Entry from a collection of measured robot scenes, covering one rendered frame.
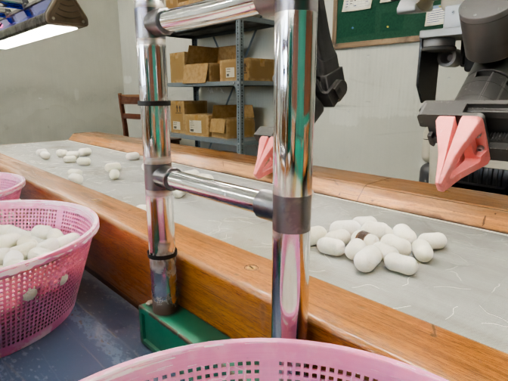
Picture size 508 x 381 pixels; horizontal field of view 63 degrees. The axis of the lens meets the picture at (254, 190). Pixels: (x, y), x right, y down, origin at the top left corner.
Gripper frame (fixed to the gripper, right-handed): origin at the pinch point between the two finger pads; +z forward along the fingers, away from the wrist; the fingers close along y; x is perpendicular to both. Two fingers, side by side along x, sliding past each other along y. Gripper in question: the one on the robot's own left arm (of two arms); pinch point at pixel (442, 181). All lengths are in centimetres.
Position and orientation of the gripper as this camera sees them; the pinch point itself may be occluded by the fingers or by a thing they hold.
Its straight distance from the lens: 48.2
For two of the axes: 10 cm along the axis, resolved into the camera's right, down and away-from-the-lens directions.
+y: 6.9, 1.5, -7.1
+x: 4.8, 6.3, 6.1
